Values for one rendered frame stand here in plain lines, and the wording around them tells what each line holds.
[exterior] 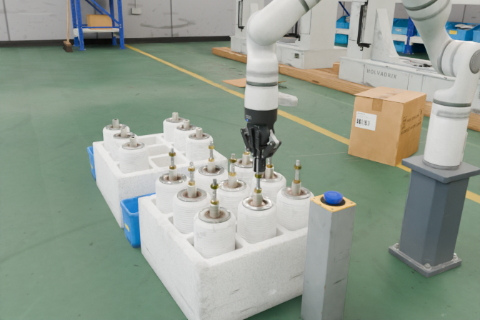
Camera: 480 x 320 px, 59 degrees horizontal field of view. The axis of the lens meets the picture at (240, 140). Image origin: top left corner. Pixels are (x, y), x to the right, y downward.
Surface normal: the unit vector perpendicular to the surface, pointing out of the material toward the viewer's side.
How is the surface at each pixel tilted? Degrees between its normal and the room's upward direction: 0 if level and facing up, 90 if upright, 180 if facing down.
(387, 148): 90
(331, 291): 90
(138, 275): 0
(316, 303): 90
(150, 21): 90
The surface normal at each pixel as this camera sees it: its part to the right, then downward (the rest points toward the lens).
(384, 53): -0.89, 0.13
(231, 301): 0.53, 0.28
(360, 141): -0.66, 0.21
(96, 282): 0.02, -0.95
